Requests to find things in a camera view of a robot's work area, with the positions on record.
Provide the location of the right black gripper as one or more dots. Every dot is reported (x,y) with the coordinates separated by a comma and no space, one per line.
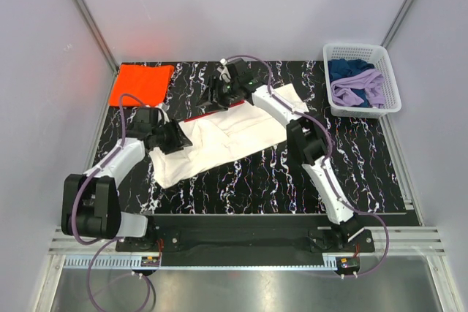
(213,85)

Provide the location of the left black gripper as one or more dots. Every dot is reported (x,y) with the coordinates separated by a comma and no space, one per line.
(178,139)

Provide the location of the white t shirt red print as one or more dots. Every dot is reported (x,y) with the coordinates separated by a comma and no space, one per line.
(229,135)

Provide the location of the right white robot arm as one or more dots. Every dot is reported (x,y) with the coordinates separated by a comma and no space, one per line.
(308,143)

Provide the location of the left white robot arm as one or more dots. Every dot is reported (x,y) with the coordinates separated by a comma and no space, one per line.
(90,207)

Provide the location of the folded orange t shirt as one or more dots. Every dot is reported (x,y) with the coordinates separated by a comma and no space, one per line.
(147,83)

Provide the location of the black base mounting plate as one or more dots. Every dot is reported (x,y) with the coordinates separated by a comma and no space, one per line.
(244,234)

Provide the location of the lilac t shirt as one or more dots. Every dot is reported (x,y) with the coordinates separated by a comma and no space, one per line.
(371,81)

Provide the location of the dark blue t shirt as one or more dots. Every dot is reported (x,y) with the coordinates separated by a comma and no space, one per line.
(340,69)

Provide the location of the white plastic laundry basket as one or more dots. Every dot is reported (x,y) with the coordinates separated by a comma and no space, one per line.
(371,54)

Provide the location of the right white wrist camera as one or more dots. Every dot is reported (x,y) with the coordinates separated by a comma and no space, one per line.
(223,71)

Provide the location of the slotted cable duct rail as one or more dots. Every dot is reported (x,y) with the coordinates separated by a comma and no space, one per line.
(174,261)

